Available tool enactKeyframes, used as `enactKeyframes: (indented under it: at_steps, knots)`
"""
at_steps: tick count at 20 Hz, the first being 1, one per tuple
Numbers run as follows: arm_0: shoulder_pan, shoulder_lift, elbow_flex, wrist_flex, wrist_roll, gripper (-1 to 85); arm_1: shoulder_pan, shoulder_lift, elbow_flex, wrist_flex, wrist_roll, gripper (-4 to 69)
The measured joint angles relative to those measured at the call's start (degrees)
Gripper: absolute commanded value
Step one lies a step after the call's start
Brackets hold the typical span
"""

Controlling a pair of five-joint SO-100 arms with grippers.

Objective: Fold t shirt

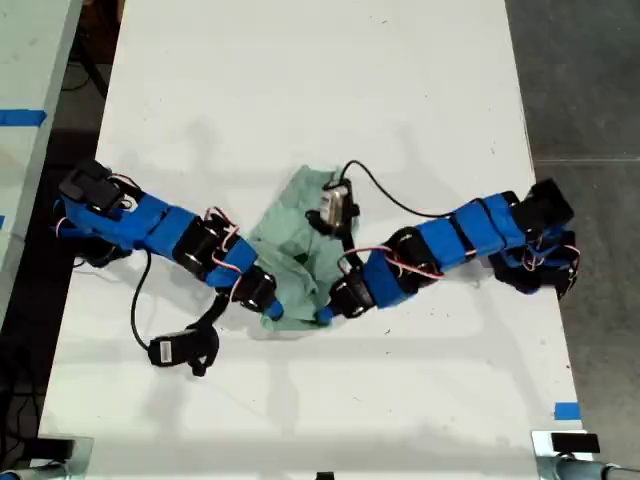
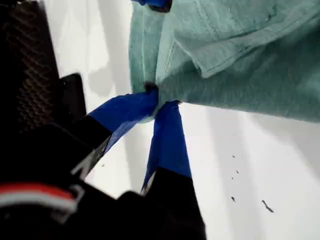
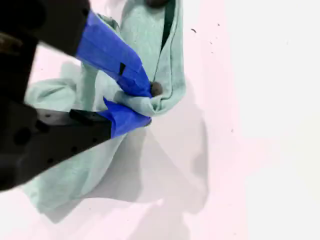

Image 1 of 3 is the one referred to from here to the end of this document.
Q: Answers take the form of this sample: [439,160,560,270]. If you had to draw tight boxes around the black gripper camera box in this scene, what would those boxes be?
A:
[147,327,221,377]
[305,178,362,236]

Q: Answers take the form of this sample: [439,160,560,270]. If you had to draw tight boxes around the black camera cable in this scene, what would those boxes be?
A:
[339,159,457,219]
[130,251,154,351]

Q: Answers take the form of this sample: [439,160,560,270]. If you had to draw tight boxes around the black camera stalk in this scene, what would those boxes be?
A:
[187,292,227,342]
[336,228,365,274]

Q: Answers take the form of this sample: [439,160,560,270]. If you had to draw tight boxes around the long blue tape strip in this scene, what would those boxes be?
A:
[0,109,48,128]

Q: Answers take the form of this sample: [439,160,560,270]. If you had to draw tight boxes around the black floor cable bundle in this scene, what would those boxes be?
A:
[0,383,47,442]

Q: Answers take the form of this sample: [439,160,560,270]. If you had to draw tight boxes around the short blue tape strip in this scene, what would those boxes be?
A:
[553,401,583,422]

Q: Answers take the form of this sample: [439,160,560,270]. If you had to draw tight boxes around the grey pipe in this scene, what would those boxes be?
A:
[537,453,640,480]
[0,463,76,480]

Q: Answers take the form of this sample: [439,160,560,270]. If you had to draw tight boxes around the pale green T-shirt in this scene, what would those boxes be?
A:
[246,164,362,334]

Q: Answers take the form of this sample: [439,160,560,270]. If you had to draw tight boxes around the white side table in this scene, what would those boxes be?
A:
[0,0,85,321]

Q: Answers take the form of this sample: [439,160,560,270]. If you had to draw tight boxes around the silver table clamp plate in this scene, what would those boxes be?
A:
[530,429,602,480]
[35,435,96,474]

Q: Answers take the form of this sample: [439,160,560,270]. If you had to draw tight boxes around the small black box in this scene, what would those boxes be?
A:
[35,437,76,462]
[550,432,601,455]

